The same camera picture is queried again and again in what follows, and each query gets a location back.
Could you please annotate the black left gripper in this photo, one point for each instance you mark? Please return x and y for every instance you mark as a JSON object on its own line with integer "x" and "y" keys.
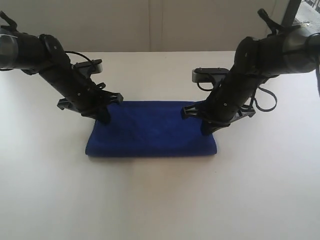
{"x": 80, "y": 93}

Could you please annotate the blue microfibre towel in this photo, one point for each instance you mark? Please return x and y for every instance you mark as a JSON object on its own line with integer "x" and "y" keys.
{"x": 149, "y": 129}

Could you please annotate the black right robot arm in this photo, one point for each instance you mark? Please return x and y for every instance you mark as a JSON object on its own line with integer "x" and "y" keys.
{"x": 286, "y": 50}

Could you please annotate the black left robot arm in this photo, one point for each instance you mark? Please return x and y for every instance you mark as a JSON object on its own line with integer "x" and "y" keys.
{"x": 45, "y": 56}

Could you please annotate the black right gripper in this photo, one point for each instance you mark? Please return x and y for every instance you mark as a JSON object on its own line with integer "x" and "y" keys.
{"x": 222, "y": 104}

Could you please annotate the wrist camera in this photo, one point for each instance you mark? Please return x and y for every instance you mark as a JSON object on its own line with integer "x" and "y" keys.
{"x": 88, "y": 68}
{"x": 208, "y": 75}

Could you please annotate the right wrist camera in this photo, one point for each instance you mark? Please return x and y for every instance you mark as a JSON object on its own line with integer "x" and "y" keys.
{"x": 208, "y": 75}

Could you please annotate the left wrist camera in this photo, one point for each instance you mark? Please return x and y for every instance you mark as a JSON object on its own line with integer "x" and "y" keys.
{"x": 88, "y": 68}

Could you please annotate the dark window frame post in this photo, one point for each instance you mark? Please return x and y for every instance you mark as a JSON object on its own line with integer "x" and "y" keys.
{"x": 290, "y": 12}

